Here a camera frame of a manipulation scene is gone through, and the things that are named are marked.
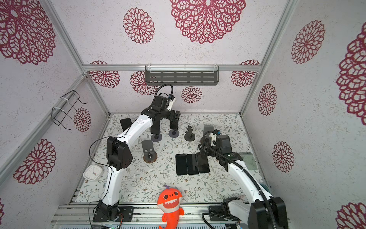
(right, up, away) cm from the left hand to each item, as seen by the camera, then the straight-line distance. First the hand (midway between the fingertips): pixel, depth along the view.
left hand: (174, 112), depth 94 cm
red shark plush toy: (-2, -47, -24) cm, 53 cm away
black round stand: (+10, -17, +8) cm, 21 cm away
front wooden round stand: (-16, -29, 0) cm, 34 cm away
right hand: (+17, -21, -11) cm, 29 cm away
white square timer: (-48, -38, -9) cm, 62 cm away
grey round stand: (-14, -18, +12) cm, 26 cm away
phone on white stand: (-32, -8, -2) cm, 33 cm away
